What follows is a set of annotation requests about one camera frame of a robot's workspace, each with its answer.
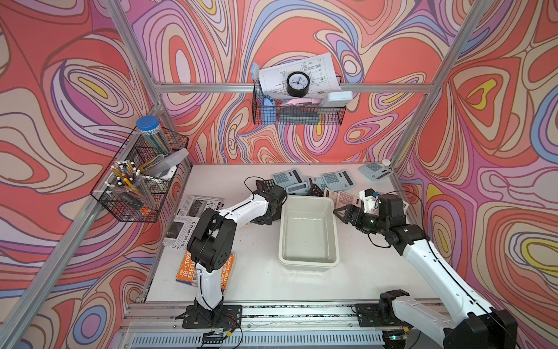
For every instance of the black round clock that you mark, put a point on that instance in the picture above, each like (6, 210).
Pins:
(298, 84)

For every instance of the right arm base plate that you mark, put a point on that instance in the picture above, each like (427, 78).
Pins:
(368, 315)

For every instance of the colourful children's book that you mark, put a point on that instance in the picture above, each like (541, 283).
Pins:
(187, 271)

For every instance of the black calculator under pile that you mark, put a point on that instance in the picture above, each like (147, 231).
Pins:
(315, 190)

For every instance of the white box in basket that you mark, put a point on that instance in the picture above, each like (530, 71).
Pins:
(337, 99)

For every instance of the clear cup of pencils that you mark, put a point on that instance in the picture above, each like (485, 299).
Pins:
(127, 183)

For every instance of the blue calculator back middle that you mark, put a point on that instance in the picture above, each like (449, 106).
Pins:
(338, 181)

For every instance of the cream plastic storage box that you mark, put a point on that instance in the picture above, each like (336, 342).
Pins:
(308, 234)

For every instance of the newspaper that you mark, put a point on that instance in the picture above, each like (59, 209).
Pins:
(187, 217)

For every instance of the blue lid pencil jar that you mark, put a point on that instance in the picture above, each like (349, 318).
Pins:
(151, 130)

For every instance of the black wire basket left wall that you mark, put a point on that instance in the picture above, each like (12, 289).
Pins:
(140, 152)

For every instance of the grey stapler in basket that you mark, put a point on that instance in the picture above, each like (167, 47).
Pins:
(167, 167)

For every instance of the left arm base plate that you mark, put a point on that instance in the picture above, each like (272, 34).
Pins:
(225, 317)

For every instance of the pink calculator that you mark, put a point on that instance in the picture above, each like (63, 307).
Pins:
(341, 198)

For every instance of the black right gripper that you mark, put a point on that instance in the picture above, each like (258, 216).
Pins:
(348, 217)

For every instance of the white paper drawing sheet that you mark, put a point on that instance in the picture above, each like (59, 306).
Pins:
(312, 77)

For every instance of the black wire basket back wall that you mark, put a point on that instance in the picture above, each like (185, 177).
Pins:
(268, 111)

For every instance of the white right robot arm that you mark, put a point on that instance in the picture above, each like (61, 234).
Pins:
(472, 322)

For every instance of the blue calculator far corner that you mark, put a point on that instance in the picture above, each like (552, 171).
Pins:
(375, 171)

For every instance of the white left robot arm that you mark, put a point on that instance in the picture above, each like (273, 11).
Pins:
(211, 242)

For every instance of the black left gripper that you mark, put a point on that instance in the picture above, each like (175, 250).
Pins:
(269, 221)

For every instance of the black calculator face up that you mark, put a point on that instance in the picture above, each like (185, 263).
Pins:
(265, 185)

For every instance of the black wire basket wall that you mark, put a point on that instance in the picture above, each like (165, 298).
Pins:
(268, 111)
(140, 152)

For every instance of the blue calculator back left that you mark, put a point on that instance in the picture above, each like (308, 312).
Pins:
(288, 178)

